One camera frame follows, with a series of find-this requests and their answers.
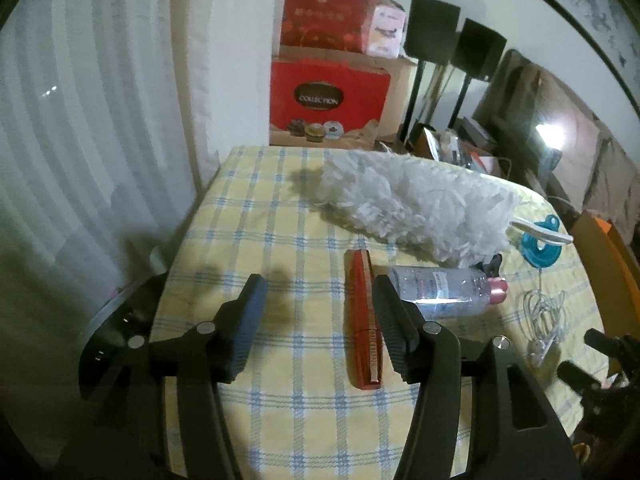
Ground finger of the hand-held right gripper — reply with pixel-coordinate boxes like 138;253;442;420
557;360;601;396
585;329;626;356

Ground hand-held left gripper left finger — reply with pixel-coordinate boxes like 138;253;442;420
55;273;268;480

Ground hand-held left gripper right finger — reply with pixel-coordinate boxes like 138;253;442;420
372;275;583;480

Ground red slim box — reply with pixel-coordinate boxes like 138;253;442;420
346;249;383;390

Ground white earphones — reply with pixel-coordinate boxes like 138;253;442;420
522;287;568;363

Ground clear bottle pink cap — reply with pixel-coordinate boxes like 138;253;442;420
389;265;509;320

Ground cardboard box orange lining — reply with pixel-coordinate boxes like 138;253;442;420
570;210;640;341

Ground teal plastic ring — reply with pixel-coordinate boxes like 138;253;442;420
520;215;563;266

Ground white fluffy duster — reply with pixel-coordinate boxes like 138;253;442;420
320;152;573;268

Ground yellow plaid blanket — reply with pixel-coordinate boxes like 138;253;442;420
150;145;606;480

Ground black white-rimmed device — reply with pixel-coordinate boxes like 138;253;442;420
79;272;171;401

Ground dark wooden low table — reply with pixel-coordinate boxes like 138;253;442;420
372;132;413;153

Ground open box of clutter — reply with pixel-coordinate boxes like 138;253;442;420
410;122;511;178

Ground large brown cushion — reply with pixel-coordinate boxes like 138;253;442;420
545;75;608;196

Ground portable lantern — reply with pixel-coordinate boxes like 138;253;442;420
535;125;566;171

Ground black speaker stand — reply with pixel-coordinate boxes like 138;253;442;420
400;60;428;143
447;77;473;131

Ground red chocolate gift box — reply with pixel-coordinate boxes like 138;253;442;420
269;57;392;148

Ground brown cardboard box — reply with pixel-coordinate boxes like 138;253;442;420
277;45;418;143

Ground white curtain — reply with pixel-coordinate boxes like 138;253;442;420
0;0;271;411

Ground brown sofa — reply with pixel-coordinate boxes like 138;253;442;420
472;49;640;241

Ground black speaker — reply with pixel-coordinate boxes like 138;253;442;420
452;17;507;82
404;0;462;66

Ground pink white tissue pack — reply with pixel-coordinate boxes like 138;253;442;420
369;5;407;58

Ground red patterned gift box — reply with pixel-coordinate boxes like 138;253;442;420
279;0;383;53

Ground framed ink painting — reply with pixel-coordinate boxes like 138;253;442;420
517;0;640;111

